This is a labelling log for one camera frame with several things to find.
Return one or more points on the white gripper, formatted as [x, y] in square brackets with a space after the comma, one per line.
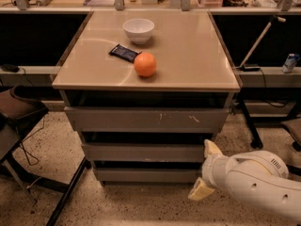
[211, 169]

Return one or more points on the grey drawer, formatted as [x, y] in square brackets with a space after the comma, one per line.
[144, 152]
[147, 175]
[146, 120]

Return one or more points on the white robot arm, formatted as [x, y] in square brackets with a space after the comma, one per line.
[257, 178]

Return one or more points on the grey drawer cabinet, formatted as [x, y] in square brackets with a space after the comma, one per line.
[144, 89]

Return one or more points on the grey bottom drawer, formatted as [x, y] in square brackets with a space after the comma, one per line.
[147, 175]

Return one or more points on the grey top drawer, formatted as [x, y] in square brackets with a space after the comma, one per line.
[146, 120]

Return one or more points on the black office chair at right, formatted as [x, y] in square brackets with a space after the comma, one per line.
[260, 129]

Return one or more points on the orange fruit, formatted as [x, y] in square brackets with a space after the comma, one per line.
[145, 64]

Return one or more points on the blue white can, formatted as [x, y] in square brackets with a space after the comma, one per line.
[290, 63]

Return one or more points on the dark blue snack bar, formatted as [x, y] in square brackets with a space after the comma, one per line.
[124, 53]

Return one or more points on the white stick with black base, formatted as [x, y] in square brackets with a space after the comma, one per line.
[254, 67]

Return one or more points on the white ceramic bowl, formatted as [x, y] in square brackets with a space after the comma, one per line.
[138, 31]

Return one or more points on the dark chair at left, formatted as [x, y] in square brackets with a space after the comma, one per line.
[18, 116]

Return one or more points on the black power adapter at left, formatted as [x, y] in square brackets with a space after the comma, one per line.
[10, 68]

